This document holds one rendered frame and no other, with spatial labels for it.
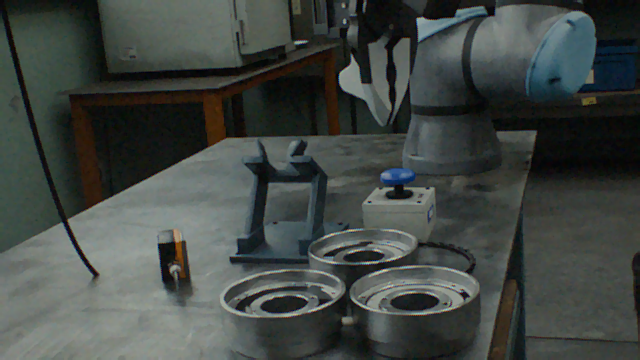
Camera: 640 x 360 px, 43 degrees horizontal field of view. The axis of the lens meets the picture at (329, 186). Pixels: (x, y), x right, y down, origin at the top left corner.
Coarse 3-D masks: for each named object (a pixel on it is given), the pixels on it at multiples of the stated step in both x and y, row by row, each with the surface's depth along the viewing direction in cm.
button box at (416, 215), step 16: (384, 192) 94; (416, 192) 93; (432, 192) 93; (368, 208) 90; (384, 208) 89; (400, 208) 89; (416, 208) 88; (432, 208) 92; (368, 224) 90; (384, 224) 90; (400, 224) 89; (416, 224) 89; (432, 224) 93
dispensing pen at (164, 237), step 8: (160, 232) 86; (168, 232) 86; (160, 240) 84; (168, 240) 83; (160, 248) 83; (168, 248) 83; (176, 248) 83; (160, 256) 83; (168, 256) 83; (176, 256) 83; (160, 264) 83; (168, 264) 82; (176, 264) 81; (168, 272) 84; (176, 272) 79; (168, 280) 84; (176, 280) 77
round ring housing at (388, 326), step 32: (352, 288) 67; (384, 288) 69; (416, 288) 69; (448, 288) 69; (384, 320) 62; (416, 320) 61; (448, 320) 61; (384, 352) 63; (416, 352) 62; (448, 352) 63
